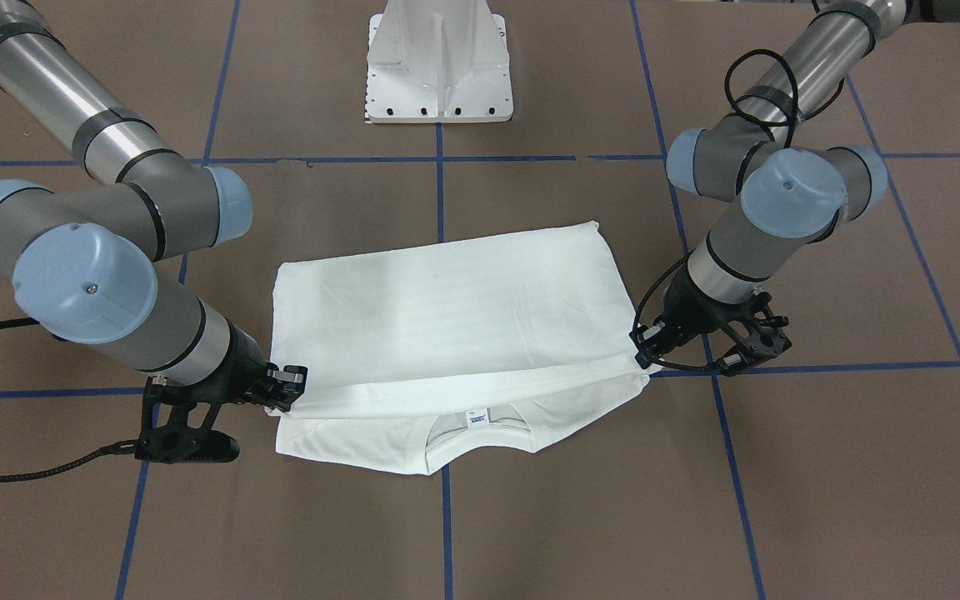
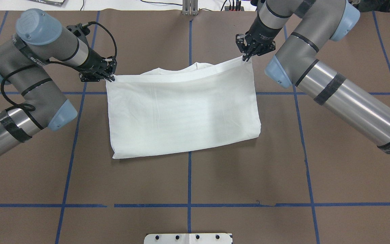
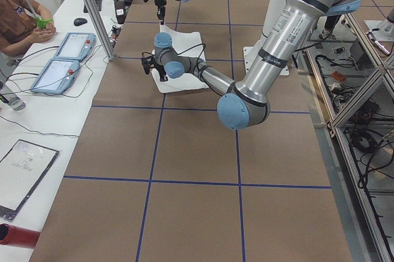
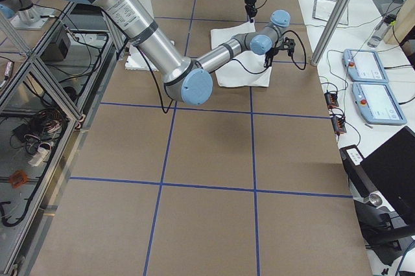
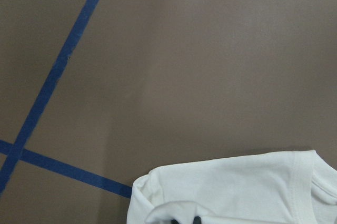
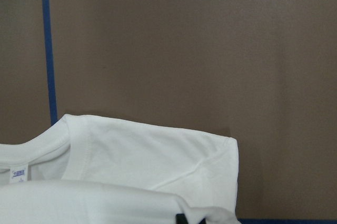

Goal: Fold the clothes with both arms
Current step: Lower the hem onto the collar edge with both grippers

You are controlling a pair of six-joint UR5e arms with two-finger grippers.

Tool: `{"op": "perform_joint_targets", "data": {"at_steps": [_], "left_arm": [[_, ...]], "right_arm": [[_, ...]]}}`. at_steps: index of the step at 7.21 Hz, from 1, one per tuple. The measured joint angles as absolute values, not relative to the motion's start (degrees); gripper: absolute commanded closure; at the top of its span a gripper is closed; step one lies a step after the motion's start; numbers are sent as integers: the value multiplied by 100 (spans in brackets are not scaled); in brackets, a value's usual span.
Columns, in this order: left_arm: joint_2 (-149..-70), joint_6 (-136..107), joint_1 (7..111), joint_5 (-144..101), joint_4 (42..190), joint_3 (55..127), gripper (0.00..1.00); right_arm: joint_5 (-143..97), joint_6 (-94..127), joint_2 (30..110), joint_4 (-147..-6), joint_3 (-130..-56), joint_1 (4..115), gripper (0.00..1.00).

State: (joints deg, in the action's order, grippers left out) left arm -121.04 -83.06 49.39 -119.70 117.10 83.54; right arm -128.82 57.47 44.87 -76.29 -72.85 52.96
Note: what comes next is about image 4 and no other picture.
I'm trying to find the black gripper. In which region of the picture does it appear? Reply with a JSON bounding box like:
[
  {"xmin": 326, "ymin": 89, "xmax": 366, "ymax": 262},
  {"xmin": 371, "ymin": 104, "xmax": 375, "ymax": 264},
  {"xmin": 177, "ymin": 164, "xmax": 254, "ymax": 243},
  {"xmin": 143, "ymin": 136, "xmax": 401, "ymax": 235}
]
[
  {"xmin": 263, "ymin": 38, "xmax": 296, "ymax": 69},
  {"xmin": 243, "ymin": 0, "xmax": 269, "ymax": 24}
]

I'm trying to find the black laptop computer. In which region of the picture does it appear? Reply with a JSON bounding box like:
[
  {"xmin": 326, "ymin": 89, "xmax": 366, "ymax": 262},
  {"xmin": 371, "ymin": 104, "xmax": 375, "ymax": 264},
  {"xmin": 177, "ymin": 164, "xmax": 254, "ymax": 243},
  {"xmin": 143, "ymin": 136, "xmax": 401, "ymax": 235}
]
[{"xmin": 340, "ymin": 126, "xmax": 414, "ymax": 224}]

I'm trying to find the clear water bottle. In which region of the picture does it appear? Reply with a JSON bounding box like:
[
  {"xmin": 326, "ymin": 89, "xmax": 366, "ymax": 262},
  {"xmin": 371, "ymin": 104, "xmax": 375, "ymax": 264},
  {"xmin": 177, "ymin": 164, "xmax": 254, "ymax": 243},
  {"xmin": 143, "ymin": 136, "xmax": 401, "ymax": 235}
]
[{"xmin": 367, "ymin": 14, "xmax": 396, "ymax": 48}]

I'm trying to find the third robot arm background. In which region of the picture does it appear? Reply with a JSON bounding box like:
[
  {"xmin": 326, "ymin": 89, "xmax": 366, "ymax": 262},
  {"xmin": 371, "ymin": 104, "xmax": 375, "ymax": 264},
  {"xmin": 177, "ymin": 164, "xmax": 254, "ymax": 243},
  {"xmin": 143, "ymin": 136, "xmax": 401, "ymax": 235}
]
[{"xmin": 1, "ymin": 0, "xmax": 55, "ymax": 30}]

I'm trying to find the teach pendant tablet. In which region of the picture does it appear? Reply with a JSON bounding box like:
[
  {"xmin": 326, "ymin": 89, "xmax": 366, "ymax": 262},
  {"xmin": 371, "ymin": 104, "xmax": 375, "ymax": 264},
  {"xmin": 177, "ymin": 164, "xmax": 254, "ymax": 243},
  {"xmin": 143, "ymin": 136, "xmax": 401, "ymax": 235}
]
[
  {"xmin": 343, "ymin": 49, "xmax": 389, "ymax": 84},
  {"xmin": 352, "ymin": 82, "xmax": 407, "ymax": 126}
]

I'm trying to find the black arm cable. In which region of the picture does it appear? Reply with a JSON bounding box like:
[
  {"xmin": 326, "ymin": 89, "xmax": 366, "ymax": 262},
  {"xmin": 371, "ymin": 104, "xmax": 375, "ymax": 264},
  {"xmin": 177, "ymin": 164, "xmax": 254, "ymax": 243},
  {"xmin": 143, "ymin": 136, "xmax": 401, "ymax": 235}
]
[{"xmin": 233, "ymin": 29, "xmax": 308, "ymax": 75}]

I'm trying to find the white long-sleeve printed shirt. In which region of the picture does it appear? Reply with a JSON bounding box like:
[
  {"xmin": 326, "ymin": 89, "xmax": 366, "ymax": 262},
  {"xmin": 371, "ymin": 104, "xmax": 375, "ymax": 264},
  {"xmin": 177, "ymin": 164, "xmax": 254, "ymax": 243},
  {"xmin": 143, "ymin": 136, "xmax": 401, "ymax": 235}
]
[{"xmin": 210, "ymin": 21, "xmax": 272, "ymax": 87}]

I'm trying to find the right teach pendant tablet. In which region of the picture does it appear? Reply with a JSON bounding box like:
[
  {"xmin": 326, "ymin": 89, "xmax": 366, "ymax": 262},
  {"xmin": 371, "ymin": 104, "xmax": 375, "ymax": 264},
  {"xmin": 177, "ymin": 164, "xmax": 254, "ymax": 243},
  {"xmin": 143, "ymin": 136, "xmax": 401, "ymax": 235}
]
[{"xmin": 352, "ymin": 82, "xmax": 407, "ymax": 126}]

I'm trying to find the aluminium frame post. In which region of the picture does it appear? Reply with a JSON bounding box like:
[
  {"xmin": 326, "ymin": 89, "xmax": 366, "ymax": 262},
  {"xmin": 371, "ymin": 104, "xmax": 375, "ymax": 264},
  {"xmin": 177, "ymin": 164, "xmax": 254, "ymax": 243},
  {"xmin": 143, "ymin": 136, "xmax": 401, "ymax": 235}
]
[{"xmin": 311, "ymin": 0, "xmax": 350, "ymax": 66}]

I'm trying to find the left teach pendant tablet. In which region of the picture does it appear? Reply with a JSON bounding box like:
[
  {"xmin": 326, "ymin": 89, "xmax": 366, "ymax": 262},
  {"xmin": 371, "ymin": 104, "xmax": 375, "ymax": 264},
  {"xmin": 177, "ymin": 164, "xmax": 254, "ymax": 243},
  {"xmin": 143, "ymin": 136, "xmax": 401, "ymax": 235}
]
[{"xmin": 343, "ymin": 49, "xmax": 389, "ymax": 84}]

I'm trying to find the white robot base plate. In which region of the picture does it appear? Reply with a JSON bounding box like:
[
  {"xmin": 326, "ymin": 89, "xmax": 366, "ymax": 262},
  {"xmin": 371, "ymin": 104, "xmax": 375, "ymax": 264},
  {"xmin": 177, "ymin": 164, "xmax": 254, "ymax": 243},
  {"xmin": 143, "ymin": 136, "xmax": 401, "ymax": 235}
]
[{"xmin": 125, "ymin": 39, "xmax": 176, "ymax": 71}]

